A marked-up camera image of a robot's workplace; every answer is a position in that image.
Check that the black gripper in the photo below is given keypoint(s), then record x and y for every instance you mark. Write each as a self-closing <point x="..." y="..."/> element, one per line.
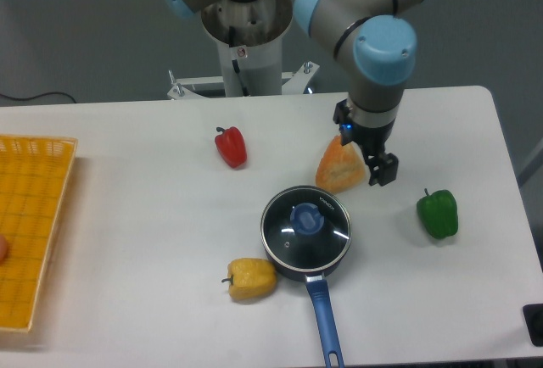
<point x="370" y="131"/>

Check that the glass pot lid blue knob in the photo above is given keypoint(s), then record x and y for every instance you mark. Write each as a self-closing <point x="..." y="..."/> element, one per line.
<point x="305" y="229"/>

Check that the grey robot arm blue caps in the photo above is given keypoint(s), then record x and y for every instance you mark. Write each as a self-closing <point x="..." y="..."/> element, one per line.
<point x="365" y="37"/>

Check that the orange bread wedge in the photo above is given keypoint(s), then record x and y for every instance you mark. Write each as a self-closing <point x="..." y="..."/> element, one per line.
<point x="341" y="167"/>

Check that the green bell pepper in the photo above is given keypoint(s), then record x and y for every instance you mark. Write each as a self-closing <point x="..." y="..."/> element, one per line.
<point x="438" y="213"/>

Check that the red bell pepper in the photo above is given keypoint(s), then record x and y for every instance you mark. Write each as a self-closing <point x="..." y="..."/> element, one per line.
<point x="230" y="145"/>

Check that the yellow bell pepper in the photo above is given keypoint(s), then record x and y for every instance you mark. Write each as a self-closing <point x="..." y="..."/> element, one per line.
<point x="249" y="278"/>

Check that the black box at table edge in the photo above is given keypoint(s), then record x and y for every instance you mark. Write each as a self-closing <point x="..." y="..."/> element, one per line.
<point x="533" y="315"/>

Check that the yellow woven basket tray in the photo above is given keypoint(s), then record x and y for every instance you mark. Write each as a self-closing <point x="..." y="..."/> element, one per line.
<point x="35" y="173"/>

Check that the dark saucepan blue handle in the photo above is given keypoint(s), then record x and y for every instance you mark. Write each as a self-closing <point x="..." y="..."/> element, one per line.
<point x="317" y="287"/>

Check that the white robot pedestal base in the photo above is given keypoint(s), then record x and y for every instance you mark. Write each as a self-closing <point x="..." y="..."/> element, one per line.
<point x="249" y="41"/>

